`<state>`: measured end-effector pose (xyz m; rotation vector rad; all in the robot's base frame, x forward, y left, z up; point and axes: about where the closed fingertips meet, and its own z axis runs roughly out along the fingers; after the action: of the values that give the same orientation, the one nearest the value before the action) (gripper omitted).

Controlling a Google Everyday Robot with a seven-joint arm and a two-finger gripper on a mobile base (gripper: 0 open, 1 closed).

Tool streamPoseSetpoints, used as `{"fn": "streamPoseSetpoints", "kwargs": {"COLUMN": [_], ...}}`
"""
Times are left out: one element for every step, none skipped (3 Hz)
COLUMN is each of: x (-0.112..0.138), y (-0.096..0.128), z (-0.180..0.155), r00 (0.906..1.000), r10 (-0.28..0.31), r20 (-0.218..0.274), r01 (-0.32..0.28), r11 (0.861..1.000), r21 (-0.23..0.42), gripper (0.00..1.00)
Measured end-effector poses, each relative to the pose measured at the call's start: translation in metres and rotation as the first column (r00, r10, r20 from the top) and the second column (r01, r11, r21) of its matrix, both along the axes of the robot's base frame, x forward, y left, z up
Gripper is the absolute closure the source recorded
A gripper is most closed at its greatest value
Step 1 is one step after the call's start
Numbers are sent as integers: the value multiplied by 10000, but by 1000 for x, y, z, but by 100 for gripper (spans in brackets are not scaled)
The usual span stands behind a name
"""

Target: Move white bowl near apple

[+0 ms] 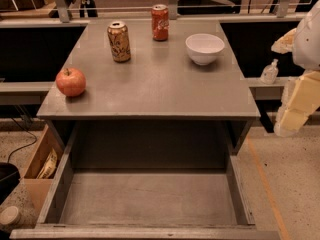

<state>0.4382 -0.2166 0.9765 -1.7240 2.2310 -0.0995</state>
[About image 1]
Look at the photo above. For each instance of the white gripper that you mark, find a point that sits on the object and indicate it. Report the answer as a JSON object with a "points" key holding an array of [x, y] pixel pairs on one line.
{"points": [[309, 41]]}

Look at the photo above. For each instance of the white bowl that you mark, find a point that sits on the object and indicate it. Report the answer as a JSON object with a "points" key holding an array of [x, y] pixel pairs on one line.
{"points": [[203, 49]]}

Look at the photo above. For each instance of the red apple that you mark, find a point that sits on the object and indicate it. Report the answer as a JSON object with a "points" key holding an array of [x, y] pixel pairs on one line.
{"points": [[71, 82]]}

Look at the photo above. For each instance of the clear sanitizer bottle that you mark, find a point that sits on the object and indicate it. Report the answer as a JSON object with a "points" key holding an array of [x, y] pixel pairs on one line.
{"points": [[270, 73]]}

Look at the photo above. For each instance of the orange soda can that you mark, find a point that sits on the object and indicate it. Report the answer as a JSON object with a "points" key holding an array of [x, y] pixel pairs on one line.
{"points": [[160, 22]]}

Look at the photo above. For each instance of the open grey drawer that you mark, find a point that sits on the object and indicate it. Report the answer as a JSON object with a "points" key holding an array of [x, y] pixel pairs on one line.
{"points": [[147, 180]]}

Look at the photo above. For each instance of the gold soda can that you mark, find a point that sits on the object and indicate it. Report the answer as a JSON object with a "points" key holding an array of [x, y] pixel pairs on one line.
{"points": [[118, 36]]}

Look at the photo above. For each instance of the snack bag in box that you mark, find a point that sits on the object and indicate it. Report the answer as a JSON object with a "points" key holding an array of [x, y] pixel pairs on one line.
{"points": [[49, 166]]}

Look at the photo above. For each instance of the wooden box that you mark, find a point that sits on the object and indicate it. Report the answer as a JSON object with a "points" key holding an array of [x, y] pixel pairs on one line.
{"points": [[38, 187]]}

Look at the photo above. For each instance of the black round object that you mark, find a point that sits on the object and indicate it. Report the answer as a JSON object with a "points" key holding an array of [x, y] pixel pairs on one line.
{"points": [[9, 179]]}

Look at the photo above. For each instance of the white lidded jar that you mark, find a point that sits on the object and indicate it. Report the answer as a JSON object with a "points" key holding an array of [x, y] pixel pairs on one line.
{"points": [[10, 218]]}

